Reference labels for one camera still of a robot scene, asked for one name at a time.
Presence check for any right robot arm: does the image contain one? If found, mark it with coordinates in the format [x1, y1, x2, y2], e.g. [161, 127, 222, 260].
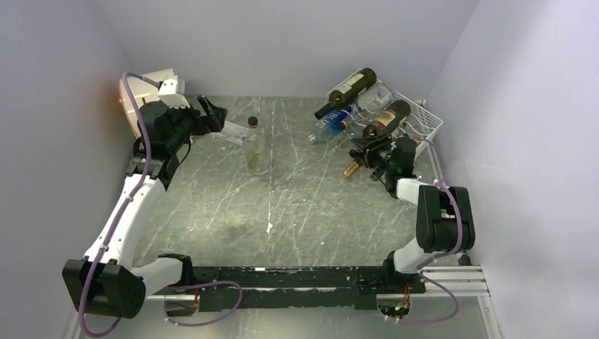
[350, 134, 475, 292]

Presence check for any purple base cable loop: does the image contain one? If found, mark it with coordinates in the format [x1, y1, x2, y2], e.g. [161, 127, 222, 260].
[162, 280, 244, 328]

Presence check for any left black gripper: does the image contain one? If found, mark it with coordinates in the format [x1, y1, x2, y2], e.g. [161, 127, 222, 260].
[164, 95, 227, 152]

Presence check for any clear bottle black cap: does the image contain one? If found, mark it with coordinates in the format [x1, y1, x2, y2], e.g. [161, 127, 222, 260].
[242, 116, 272, 175]

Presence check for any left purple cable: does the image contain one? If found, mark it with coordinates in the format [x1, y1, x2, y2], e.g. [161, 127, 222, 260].
[77, 71, 160, 339]

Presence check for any dark green wine bottle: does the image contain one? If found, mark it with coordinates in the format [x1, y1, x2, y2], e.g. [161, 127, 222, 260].
[314, 67, 377, 119]

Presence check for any slim amber gold-capped bottle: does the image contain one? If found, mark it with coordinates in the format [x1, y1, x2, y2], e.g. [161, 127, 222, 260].
[342, 157, 366, 179]

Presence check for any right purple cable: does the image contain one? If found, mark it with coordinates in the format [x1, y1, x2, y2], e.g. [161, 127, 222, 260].
[402, 138, 464, 325]

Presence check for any clear empty glass bottle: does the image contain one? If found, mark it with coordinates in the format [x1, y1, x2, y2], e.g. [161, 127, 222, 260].
[352, 84, 393, 113]

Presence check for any clear blue label bottle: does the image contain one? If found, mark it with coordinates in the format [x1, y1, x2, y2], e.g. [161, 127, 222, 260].
[308, 106, 352, 143]

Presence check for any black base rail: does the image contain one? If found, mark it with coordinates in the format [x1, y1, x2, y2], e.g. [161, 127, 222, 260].
[194, 266, 405, 311]

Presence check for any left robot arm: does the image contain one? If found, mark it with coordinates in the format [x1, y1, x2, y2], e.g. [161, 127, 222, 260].
[62, 95, 228, 319]

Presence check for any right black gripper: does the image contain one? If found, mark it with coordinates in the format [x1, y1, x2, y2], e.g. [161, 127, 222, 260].
[351, 133, 396, 173]

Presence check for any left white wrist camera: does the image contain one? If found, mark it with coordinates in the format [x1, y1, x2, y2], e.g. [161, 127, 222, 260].
[158, 75, 191, 109]

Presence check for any dark primitivo wine bottle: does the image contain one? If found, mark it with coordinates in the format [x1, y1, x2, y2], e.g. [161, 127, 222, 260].
[355, 100, 412, 138]

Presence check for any white wire wine rack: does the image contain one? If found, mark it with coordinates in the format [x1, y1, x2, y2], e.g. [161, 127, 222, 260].
[324, 69, 444, 160]

